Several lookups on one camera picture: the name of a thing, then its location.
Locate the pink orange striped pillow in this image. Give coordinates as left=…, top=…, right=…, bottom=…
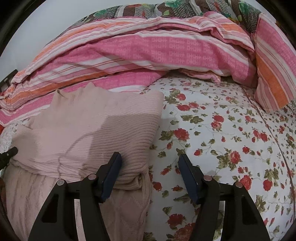
left=253, top=13, right=296, bottom=113

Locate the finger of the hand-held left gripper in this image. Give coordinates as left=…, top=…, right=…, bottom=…
left=0, top=146, right=19, bottom=169

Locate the pink knitted sweater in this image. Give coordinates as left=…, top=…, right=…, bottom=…
left=3, top=83, right=165, bottom=241

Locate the white floral bed sheet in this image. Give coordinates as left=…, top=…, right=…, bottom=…
left=0, top=76, right=296, bottom=241

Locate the dark slatted bed headboard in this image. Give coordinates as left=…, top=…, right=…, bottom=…
left=0, top=69, right=18, bottom=92

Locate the patchwork floral blanket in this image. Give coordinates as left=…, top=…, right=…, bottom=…
left=80, top=0, right=263, bottom=34

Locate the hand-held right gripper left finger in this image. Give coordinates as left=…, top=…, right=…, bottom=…
left=29, top=152, right=122, bottom=241

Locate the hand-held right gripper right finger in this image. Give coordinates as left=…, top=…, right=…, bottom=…
left=178, top=153, right=271, bottom=241

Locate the pink orange striped quilt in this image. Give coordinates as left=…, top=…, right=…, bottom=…
left=0, top=10, right=258, bottom=127

